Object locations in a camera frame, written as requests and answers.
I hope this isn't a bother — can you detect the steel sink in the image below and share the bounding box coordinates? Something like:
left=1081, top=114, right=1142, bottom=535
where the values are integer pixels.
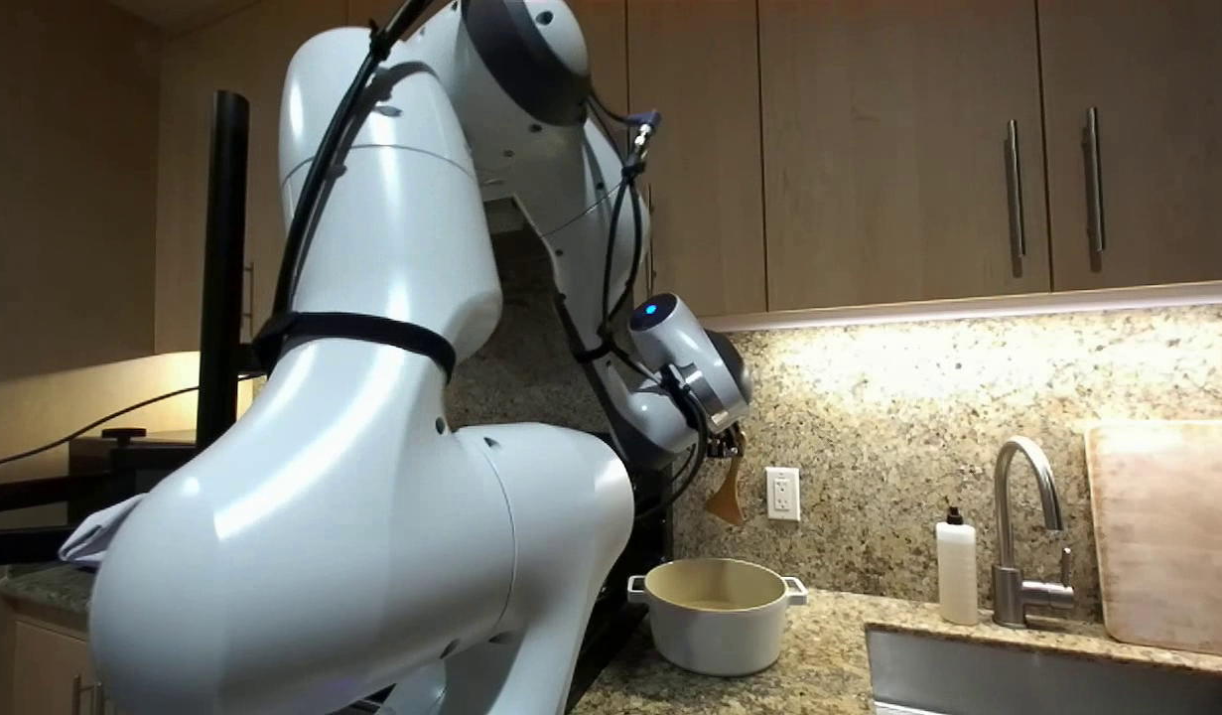
left=865, top=624, right=1222, bottom=715

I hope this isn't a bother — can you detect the wooden cutting board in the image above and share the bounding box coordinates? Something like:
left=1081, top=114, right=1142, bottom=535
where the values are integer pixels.
left=1083, top=420, right=1222, bottom=659

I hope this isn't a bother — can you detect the black stove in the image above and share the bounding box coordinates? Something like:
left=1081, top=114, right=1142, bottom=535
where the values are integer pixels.
left=567, top=459, right=678, bottom=712

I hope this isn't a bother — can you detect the wide upper cabinet door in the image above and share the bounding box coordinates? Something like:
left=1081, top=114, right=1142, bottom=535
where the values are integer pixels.
left=757, top=0, right=1052, bottom=314

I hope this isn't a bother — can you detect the silver tap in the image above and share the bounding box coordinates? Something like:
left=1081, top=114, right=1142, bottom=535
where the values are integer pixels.
left=991, top=435, right=1077, bottom=630

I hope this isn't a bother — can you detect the narrow upper cabinet door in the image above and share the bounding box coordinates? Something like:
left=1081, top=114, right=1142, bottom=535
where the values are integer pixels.
left=625, top=0, right=768, bottom=319

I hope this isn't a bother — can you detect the wooden upper cabinet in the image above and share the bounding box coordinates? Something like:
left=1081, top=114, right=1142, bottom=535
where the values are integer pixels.
left=154, top=0, right=1222, bottom=356

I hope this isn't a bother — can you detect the black stand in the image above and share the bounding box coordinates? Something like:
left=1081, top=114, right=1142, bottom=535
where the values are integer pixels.
left=0, top=90, right=265, bottom=568

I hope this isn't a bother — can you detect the white wall socket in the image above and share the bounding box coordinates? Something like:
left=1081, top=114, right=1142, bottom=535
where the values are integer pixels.
left=765, top=466, right=802, bottom=522

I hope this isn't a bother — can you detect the wooden cooking spatula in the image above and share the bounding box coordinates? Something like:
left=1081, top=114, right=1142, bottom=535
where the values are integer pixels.
left=705, top=445, right=747, bottom=527

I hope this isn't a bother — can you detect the lower cabinet door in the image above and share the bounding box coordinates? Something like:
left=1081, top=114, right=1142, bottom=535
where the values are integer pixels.
left=9, top=618, right=103, bottom=715

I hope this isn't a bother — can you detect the white cloth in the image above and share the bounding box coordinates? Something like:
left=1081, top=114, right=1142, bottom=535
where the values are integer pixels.
left=59, top=494, right=147, bottom=570

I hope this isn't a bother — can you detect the white pot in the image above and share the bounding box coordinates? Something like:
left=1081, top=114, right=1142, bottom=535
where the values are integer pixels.
left=626, top=557, right=809, bottom=678

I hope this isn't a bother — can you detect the black cable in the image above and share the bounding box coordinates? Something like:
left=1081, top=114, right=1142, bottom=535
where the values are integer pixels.
left=0, top=384, right=202, bottom=475

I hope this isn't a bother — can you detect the white soap bottle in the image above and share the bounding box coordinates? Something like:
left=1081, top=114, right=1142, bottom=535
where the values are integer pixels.
left=935, top=505, right=980, bottom=627

